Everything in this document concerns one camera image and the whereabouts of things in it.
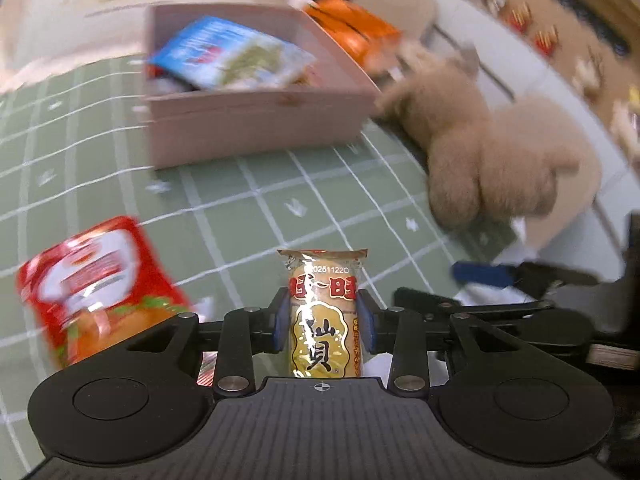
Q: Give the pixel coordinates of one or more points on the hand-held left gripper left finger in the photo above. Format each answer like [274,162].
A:
[281,322]

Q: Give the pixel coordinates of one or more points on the green checked tablecloth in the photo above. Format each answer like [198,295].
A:
[240,210]

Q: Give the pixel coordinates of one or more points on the orange plastic bag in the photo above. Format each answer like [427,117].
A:
[357,27]

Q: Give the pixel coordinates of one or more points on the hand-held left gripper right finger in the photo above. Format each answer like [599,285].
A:
[366,322]

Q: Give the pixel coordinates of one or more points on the golden rice cracker packet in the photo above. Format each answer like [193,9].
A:
[322,320]

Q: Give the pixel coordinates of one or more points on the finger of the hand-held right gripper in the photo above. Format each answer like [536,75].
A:
[482,272]
[500,307]

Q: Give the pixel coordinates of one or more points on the beige plush toy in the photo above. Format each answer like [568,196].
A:
[475,145]

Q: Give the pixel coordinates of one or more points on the red square snack packet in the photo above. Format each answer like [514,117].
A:
[95,280]

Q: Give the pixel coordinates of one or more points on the blue long snack packet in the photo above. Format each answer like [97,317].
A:
[230,52]

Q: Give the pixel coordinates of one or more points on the pink cardboard box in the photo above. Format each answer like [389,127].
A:
[250,120]

